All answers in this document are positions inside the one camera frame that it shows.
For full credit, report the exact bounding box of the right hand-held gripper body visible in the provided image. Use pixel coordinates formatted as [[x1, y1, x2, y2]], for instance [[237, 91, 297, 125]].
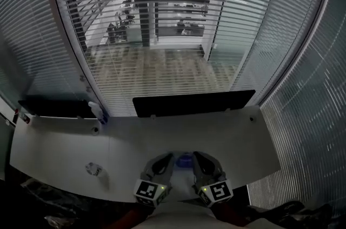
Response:
[[192, 165, 234, 208]]

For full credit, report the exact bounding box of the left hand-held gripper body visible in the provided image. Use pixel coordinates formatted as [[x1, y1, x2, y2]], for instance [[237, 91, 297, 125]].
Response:
[[133, 164, 174, 207]]

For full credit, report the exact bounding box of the blue wet wipes pack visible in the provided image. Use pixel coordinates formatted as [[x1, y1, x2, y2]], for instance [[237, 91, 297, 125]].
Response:
[[174, 151, 194, 169]]

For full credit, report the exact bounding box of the person's left forearm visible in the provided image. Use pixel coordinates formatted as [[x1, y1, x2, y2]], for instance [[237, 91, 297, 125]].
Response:
[[107, 200, 155, 229]]

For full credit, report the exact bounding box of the person's right forearm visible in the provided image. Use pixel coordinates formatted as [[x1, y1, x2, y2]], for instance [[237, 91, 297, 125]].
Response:
[[210, 200, 251, 227]]

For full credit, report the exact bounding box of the crumpled clear plastic wrapper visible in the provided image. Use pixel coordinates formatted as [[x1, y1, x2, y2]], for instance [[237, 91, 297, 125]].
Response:
[[85, 161, 104, 177]]

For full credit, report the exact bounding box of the long black desk divider panel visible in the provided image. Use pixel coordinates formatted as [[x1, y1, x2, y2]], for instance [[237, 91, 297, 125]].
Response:
[[132, 89, 256, 118]]

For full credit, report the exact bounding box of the clear spray bottle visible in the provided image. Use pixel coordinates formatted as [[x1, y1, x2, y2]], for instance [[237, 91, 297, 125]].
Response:
[[88, 101, 109, 124]]

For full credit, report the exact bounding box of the black crumpled plastic bag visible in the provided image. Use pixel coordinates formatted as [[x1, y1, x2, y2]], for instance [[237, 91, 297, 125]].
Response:
[[0, 178, 136, 229], [250, 200, 337, 229]]

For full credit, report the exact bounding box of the white venetian blind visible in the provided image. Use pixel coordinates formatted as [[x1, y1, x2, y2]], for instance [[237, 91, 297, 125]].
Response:
[[0, 0, 94, 104], [247, 0, 346, 212], [49, 0, 332, 118]]

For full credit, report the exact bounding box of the short black desk divider panel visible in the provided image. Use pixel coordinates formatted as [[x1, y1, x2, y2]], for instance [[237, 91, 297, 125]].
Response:
[[18, 95, 97, 119]]

